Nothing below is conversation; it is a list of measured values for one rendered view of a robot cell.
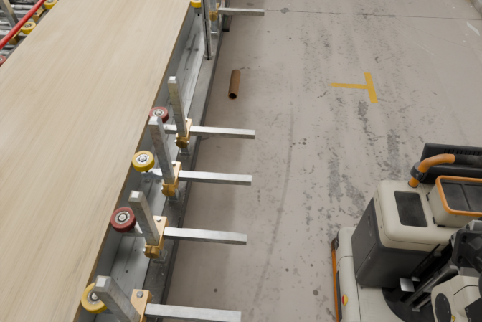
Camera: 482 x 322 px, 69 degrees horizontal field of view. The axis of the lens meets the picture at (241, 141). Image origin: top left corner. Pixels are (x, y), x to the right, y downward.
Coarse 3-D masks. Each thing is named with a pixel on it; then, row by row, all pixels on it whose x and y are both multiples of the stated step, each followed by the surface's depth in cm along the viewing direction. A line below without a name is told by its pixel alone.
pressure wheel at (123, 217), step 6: (120, 210) 118; (126, 210) 118; (114, 216) 117; (120, 216) 116; (126, 216) 117; (132, 216) 117; (114, 222) 115; (120, 222) 116; (126, 222) 115; (132, 222) 116; (114, 228) 115; (120, 228) 114; (126, 228) 115; (132, 228) 117
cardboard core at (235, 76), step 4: (232, 72) 302; (236, 72) 301; (232, 76) 298; (236, 76) 298; (232, 80) 294; (236, 80) 294; (232, 84) 291; (236, 84) 291; (232, 88) 287; (236, 88) 288; (228, 92) 288; (232, 92) 284; (236, 92) 286; (228, 96) 288; (232, 96) 291; (236, 96) 288
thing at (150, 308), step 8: (152, 304) 107; (104, 312) 106; (152, 312) 105; (160, 312) 105; (168, 312) 105; (176, 312) 105; (184, 312) 105; (192, 312) 105; (200, 312) 105; (208, 312) 105; (216, 312) 105; (224, 312) 105; (232, 312) 105; (240, 312) 105; (184, 320) 106; (192, 320) 106; (200, 320) 105; (208, 320) 104; (216, 320) 104; (224, 320) 104; (232, 320) 104; (240, 320) 104
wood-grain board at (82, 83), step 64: (64, 0) 215; (128, 0) 216; (64, 64) 173; (128, 64) 173; (0, 128) 144; (64, 128) 144; (128, 128) 144; (0, 192) 124; (64, 192) 124; (0, 256) 108; (64, 256) 108; (0, 320) 96; (64, 320) 96
